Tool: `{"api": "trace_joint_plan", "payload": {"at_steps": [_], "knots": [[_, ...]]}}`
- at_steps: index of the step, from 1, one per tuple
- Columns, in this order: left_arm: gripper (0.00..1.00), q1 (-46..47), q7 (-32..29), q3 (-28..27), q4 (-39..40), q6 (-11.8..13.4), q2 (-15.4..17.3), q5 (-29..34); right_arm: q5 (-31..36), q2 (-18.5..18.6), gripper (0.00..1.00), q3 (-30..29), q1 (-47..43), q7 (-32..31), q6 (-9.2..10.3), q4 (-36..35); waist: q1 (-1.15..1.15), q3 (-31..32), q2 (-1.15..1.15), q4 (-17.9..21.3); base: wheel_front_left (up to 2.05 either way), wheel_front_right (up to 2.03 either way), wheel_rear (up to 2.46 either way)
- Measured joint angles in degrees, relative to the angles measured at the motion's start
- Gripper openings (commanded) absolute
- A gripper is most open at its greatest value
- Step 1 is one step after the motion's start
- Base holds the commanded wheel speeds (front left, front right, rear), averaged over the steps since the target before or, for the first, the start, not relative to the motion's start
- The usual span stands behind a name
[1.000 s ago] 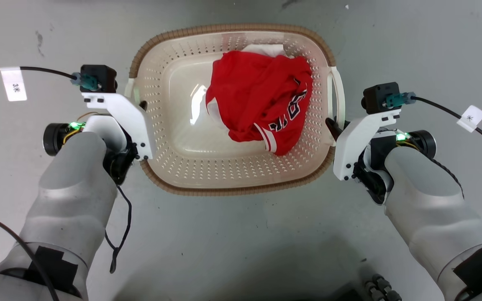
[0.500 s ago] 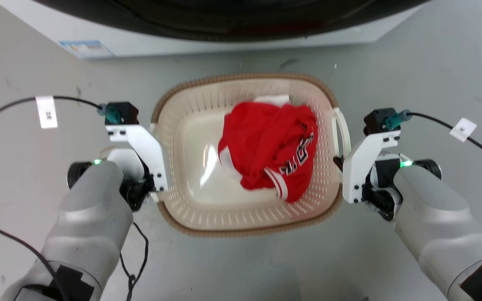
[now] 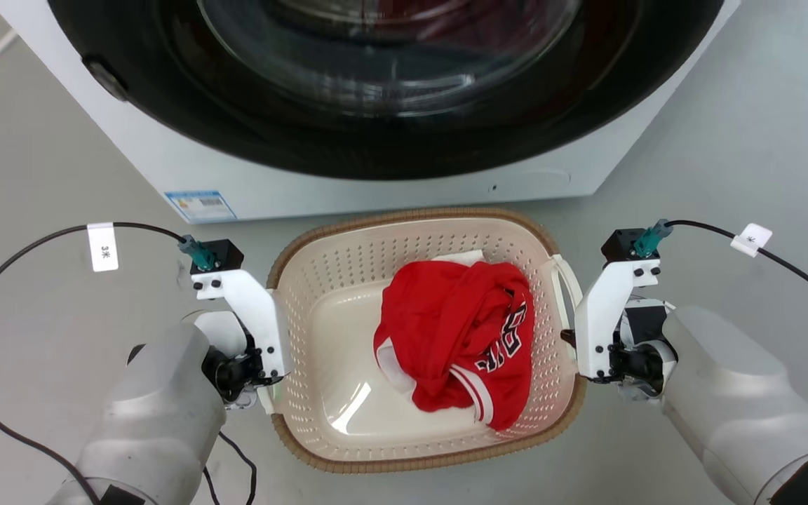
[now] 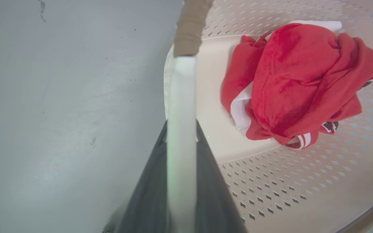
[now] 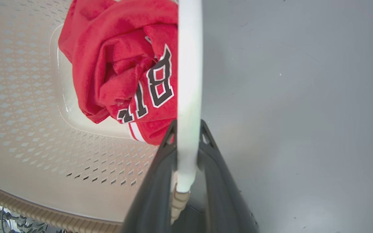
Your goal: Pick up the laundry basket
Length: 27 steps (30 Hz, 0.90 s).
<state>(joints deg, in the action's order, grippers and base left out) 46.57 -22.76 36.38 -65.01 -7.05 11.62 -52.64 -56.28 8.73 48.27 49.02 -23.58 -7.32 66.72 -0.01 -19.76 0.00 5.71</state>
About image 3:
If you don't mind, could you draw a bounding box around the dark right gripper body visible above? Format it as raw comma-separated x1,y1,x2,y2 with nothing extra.
610,298,677,402

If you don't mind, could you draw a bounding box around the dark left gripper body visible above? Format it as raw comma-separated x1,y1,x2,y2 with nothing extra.
201,346,269,410

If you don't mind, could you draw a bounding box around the beige perforated laundry basket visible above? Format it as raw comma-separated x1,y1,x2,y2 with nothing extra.
266,207,587,474

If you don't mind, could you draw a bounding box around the red basketball jersey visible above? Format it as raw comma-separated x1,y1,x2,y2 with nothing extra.
373,260,537,431

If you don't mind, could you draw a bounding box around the white cloth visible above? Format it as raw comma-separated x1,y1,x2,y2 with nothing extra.
432,249,486,268

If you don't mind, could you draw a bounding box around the blue white energy label sticker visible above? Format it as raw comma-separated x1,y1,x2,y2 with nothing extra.
164,189,238,224

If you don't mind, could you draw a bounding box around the white front-load washing machine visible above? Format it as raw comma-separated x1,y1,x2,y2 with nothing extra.
0,0,741,224

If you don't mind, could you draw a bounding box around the black round washer door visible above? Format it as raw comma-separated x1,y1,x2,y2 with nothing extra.
46,0,726,181

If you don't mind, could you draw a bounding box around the thin black cable loop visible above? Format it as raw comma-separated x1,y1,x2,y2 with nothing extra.
202,429,259,505

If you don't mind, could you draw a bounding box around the white cable tag, small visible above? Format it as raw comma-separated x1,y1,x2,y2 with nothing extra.
730,223,774,258

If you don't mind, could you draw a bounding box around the white cable tag, long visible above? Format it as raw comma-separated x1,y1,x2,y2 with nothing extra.
87,222,119,273

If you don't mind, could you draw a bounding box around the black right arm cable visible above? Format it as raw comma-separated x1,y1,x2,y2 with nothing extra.
634,219,808,318

